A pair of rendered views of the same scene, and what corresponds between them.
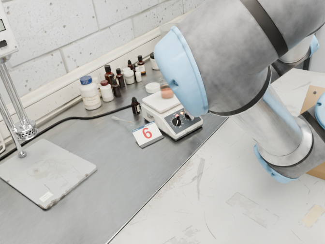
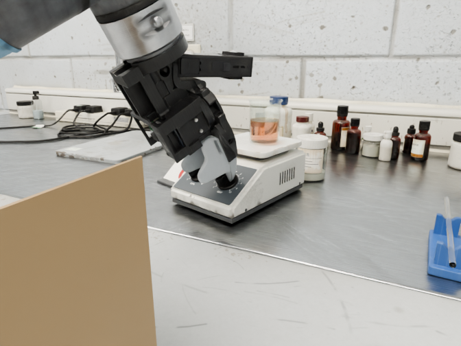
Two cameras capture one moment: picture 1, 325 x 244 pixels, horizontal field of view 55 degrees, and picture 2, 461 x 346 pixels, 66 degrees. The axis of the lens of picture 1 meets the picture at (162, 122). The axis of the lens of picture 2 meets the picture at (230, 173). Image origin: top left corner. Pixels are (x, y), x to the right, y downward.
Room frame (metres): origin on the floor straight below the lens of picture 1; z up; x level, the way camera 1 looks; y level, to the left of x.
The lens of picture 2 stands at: (0.77, -0.56, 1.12)
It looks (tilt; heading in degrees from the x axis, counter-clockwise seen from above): 18 degrees down; 73
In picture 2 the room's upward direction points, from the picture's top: straight up
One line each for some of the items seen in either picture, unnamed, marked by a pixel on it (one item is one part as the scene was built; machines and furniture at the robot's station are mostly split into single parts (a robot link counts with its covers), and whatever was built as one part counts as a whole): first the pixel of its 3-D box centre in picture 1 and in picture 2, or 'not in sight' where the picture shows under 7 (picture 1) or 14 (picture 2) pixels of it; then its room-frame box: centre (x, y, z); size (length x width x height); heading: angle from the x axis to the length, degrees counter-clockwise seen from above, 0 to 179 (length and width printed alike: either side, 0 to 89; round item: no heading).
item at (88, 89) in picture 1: (89, 92); (278, 121); (1.15, 0.28, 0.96); 0.07 x 0.07 x 0.13
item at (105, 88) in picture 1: (106, 90); (301, 133); (1.19, 0.22, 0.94); 0.05 x 0.05 x 0.09
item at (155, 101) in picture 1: (163, 99); (254, 143); (0.98, -0.02, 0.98); 0.12 x 0.12 x 0.01; 33
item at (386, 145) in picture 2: (138, 74); (386, 145); (1.33, 0.08, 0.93); 0.03 x 0.03 x 0.07
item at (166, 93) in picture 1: (167, 87); (266, 120); (0.99, -0.03, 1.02); 0.06 x 0.05 x 0.08; 115
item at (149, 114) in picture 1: (169, 112); (245, 171); (0.96, -0.03, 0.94); 0.22 x 0.13 x 0.08; 33
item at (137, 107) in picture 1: (135, 104); not in sight; (1.06, 0.10, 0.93); 0.03 x 0.03 x 0.07
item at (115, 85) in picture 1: (115, 86); (320, 137); (1.22, 0.18, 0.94); 0.03 x 0.03 x 0.08
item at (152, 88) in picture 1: (154, 94); (311, 157); (1.11, 0.02, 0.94); 0.06 x 0.06 x 0.08
